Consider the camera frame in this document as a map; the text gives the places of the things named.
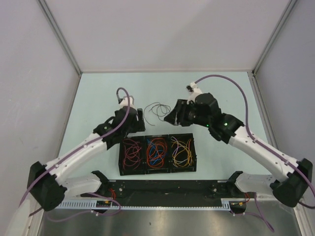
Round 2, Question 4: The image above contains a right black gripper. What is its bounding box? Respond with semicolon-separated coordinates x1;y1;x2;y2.
163;100;210;128

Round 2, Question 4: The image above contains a blue thin cable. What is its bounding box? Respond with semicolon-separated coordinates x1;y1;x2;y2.
147;139;166;167

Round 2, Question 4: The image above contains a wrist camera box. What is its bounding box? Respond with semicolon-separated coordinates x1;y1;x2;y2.
118;96;135;109
186;82;203;104

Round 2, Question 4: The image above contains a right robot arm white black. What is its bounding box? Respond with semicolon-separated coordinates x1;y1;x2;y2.
164;93;313;207

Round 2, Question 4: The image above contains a black three-compartment tray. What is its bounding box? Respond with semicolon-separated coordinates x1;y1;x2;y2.
118;133;197;176

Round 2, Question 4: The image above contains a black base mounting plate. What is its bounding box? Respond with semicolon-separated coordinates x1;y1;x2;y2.
81;179;256;207

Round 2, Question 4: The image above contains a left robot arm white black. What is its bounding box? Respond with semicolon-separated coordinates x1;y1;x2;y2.
27;106;145;211

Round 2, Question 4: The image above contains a grey slotted cable duct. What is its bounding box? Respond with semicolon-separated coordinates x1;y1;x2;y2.
56;200;231;211

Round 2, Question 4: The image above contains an aluminium side rail right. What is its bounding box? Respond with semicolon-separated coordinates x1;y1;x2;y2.
247;71;278;148

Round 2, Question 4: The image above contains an aluminium frame rail front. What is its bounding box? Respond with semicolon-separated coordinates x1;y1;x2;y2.
36;179;303;200

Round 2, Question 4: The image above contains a red thin cable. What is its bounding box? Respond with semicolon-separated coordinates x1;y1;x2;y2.
122;138;143;170

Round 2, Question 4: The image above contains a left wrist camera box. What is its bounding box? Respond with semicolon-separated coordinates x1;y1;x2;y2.
118;96;135;109

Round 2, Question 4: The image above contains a yellow thin cable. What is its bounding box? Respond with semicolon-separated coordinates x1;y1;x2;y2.
171;138;194;168

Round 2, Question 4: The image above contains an orange thin cable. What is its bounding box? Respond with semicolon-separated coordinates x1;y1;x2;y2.
146;138;168;169

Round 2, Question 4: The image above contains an aluminium corner post left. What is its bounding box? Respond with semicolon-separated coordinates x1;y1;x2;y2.
36;0;82;76

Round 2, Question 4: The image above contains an aluminium corner post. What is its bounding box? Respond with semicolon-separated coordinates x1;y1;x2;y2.
252;0;299;76
36;0;82;76

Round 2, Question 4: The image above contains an aluminium corner post right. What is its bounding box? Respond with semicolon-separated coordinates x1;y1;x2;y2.
252;0;299;76

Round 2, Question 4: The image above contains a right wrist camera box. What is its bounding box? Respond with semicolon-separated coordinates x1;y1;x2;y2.
186;82;203;104

